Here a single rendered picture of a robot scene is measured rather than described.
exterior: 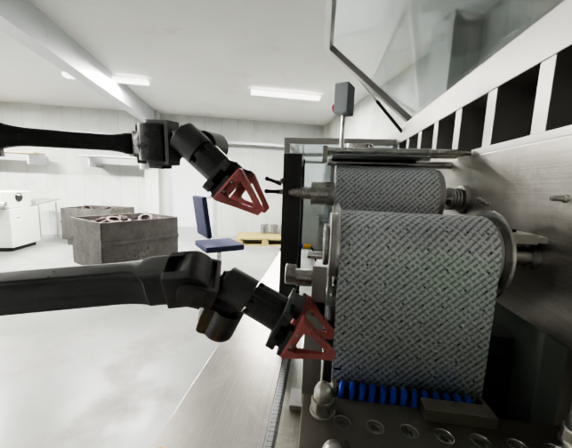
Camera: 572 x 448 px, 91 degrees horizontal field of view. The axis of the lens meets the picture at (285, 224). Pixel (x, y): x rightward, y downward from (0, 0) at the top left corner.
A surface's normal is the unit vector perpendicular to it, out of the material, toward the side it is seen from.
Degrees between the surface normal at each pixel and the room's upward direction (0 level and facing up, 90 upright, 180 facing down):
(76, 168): 90
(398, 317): 90
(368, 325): 90
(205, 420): 0
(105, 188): 90
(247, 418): 0
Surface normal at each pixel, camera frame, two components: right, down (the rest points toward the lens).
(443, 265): -0.13, 0.13
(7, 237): 0.16, 0.14
